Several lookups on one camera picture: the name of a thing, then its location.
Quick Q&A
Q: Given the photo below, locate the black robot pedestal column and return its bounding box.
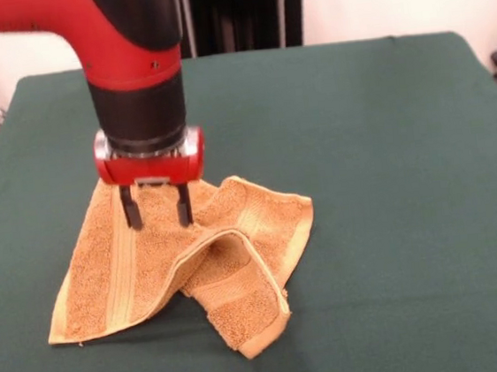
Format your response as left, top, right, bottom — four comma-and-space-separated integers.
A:
175, 0, 317, 60

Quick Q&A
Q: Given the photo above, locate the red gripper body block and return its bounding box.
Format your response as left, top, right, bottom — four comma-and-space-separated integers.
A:
91, 119, 210, 194

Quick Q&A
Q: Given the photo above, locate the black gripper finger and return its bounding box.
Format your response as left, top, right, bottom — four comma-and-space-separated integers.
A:
117, 183, 147, 232
172, 180, 195, 229

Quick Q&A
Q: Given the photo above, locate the dark green table cloth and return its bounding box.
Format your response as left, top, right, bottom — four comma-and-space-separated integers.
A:
0, 25, 497, 372

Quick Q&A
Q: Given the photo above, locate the tan terry towel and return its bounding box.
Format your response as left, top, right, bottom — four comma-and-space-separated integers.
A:
31, 156, 330, 372

